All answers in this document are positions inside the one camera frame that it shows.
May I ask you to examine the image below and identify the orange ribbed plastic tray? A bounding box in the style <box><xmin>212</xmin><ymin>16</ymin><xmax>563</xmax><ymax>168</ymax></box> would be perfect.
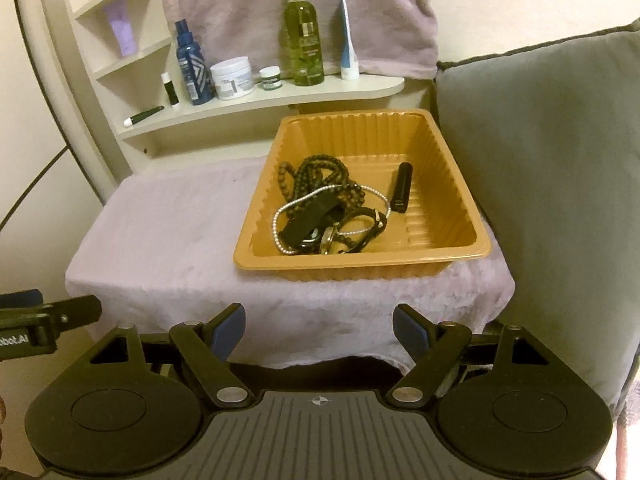
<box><xmin>233</xmin><ymin>110</ymin><xmax>491</xmax><ymax>281</ymax></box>

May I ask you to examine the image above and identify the dark wooden bead necklace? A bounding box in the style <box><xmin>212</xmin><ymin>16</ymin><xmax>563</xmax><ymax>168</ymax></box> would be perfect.
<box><xmin>278</xmin><ymin>153</ymin><xmax>364</xmax><ymax>221</ymax></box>

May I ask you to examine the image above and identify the black strap wristwatch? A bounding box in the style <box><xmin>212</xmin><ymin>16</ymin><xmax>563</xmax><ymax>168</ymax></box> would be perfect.
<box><xmin>299</xmin><ymin>207</ymin><xmax>387</xmax><ymax>256</ymax></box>

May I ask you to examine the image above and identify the purple lotion tube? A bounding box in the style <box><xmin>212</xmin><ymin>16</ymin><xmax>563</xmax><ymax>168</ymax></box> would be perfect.
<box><xmin>104</xmin><ymin>0</ymin><xmax>138</xmax><ymax>56</ymax></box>

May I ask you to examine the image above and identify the black wristband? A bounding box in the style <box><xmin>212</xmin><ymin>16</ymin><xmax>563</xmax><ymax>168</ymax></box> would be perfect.
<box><xmin>279</xmin><ymin>191</ymin><xmax>342</xmax><ymax>249</ymax></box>

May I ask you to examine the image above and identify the mauve fleece hanging blanket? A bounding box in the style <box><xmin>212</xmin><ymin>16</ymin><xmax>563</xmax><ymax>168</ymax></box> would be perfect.
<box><xmin>162</xmin><ymin>0</ymin><xmax>438</xmax><ymax>80</ymax></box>

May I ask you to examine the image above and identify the blue spray bottle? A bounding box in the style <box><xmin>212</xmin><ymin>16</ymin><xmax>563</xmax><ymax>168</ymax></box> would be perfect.
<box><xmin>175</xmin><ymin>20</ymin><xmax>215</xmax><ymax>105</ymax></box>

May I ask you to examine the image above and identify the small black white stick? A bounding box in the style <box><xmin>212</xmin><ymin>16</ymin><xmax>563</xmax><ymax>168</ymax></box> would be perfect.
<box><xmin>160</xmin><ymin>72</ymin><xmax>180</xmax><ymax>108</ymax></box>

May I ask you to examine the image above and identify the white pearl necklace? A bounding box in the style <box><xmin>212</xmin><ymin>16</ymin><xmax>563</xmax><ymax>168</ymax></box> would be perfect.
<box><xmin>271</xmin><ymin>183</ymin><xmax>392</xmax><ymax>256</ymax></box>

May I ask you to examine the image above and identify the small green-lidded jar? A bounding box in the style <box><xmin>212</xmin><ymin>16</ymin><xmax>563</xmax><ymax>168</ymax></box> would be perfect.
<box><xmin>258</xmin><ymin>65</ymin><xmax>282</xmax><ymax>91</ymax></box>

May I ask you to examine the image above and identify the cream corner shelf unit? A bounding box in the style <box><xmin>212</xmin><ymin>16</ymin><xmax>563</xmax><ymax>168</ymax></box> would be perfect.
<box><xmin>42</xmin><ymin>0</ymin><xmax>434</xmax><ymax>174</ymax></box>

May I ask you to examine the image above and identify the white blue tube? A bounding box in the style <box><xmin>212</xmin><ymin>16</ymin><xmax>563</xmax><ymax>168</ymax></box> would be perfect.
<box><xmin>340</xmin><ymin>0</ymin><xmax>360</xmax><ymax>81</ymax></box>

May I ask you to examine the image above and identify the white cream jar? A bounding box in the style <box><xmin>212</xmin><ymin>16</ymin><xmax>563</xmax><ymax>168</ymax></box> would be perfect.
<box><xmin>210</xmin><ymin>56</ymin><xmax>255</xmax><ymax>100</ymax></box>

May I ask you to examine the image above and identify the mauve fleece bed cover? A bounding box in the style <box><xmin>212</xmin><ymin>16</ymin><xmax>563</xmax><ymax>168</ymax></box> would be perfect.
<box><xmin>65</xmin><ymin>158</ymin><xmax>515</xmax><ymax>370</ymax></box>

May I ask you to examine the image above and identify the black cylinder case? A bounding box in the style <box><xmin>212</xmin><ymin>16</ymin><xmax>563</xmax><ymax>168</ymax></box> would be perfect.
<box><xmin>390</xmin><ymin>162</ymin><xmax>413</xmax><ymax>214</ymax></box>

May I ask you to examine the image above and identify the grey-green cushion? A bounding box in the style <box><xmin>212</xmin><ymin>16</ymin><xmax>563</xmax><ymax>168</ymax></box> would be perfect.
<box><xmin>436</xmin><ymin>23</ymin><xmax>639</xmax><ymax>408</ymax></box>

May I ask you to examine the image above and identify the green olive spray bottle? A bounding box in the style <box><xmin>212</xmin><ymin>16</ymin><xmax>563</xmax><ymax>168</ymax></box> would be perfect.
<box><xmin>284</xmin><ymin>0</ymin><xmax>324</xmax><ymax>87</ymax></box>

